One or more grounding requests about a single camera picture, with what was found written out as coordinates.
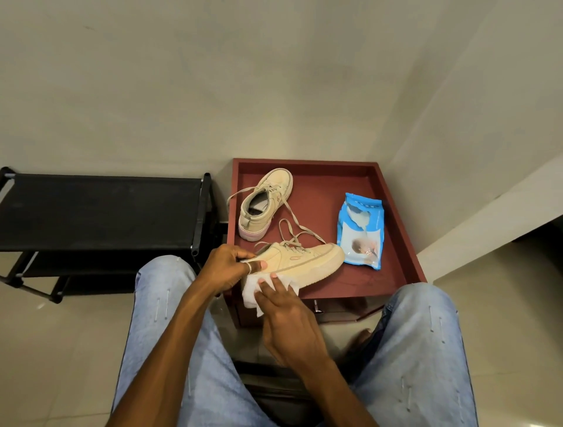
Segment person's left hand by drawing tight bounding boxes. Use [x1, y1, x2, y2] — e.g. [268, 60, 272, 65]
[196, 244, 268, 296]

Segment person's right hand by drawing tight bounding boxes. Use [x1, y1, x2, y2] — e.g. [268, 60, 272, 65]
[254, 273, 336, 380]

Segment white wet wipe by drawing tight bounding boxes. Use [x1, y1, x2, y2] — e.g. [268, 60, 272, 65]
[241, 274, 301, 318]

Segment beige sneaker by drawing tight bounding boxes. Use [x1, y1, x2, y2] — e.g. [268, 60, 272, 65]
[226, 167, 294, 243]
[240, 218, 346, 304]

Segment person's right forearm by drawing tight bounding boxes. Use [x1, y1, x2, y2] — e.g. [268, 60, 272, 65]
[303, 355, 380, 427]

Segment person's left forearm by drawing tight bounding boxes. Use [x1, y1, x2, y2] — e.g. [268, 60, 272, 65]
[106, 273, 221, 427]

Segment red wooden cabinet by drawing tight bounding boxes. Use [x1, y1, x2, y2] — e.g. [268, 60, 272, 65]
[223, 158, 428, 329]

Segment blue wet wipes packet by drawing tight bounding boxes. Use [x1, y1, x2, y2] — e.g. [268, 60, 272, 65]
[336, 192, 386, 271]

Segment black stool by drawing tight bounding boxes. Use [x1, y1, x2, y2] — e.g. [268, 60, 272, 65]
[232, 360, 367, 427]

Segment light blue jeans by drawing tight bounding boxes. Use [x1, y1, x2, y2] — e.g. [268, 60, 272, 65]
[110, 255, 480, 427]

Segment black shoe rack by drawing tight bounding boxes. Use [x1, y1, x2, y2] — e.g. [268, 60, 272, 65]
[0, 166, 217, 305]

